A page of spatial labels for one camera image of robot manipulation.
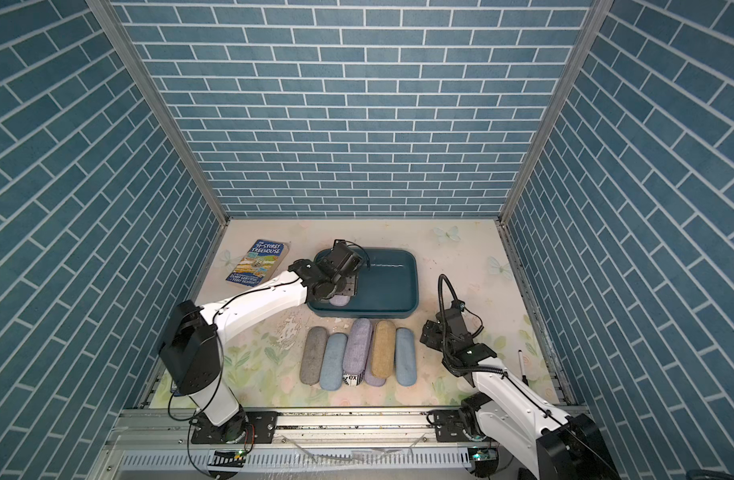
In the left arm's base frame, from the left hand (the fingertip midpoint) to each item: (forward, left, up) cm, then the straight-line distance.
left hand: (356, 284), depth 86 cm
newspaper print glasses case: (-24, 0, -10) cm, 26 cm away
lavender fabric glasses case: (-6, +4, +1) cm, 8 cm away
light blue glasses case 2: (-21, -15, -11) cm, 28 cm away
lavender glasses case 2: (-23, -4, -10) cm, 25 cm away
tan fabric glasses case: (-17, -8, -7) cm, 20 cm away
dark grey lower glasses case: (-17, +11, -10) cm, 23 cm away
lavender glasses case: (-16, -1, -6) cm, 17 cm away
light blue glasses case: (-23, +6, -10) cm, 25 cm away
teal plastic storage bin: (+6, -10, -12) cm, 17 cm away
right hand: (-10, -24, -10) cm, 28 cm away
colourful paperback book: (+16, +35, -12) cm, 41 cm away
